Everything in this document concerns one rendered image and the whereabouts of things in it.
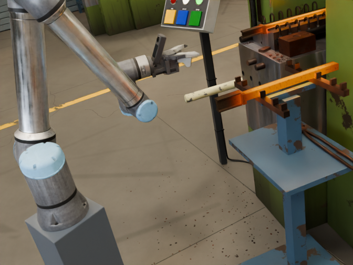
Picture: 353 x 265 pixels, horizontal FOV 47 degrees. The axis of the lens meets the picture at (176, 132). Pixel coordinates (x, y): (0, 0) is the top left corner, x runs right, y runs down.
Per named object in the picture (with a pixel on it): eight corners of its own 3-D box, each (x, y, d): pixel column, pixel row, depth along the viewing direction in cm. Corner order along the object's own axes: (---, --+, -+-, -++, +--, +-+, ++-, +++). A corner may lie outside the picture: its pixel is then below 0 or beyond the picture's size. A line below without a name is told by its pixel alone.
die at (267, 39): (274, 50, 171) (273, 31, 167) (252, 40, 188) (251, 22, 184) (359, 26, 179) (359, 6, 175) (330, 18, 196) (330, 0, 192)
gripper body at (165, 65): (175, 66, 173) (148, 73, 171) (172, 47, 169) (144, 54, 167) (181, 71, 166) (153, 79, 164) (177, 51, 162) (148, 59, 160)
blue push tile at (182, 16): (184, 24, 213) (187, 10, 212) (175, 23, 219) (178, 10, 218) (187, 25, 214) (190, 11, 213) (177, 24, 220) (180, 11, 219)
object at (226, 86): (187, 104, 217) (186, 95, 214) (184, 101, 221) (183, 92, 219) (261, 82, 225) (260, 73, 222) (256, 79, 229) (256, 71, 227)
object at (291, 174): (286, 197, 125) (286, 192, 125) (228, 143, 160) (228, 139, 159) (365, 165, 132) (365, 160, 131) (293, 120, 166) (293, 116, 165)
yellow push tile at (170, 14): (172, 23, 220) (175, 10, 219) (163, 23, 226) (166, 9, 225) (174, 24, 221) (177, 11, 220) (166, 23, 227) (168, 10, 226)
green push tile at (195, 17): (198, 25, 206) (201, 10, 205) (188, 25, 211) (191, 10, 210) (200, 26, 207) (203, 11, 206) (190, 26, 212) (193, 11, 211)
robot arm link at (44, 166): (39, 212, 138) (21, 170, 129) (29, 190, 151) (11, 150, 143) (81, 193, 143) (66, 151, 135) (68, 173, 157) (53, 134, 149)
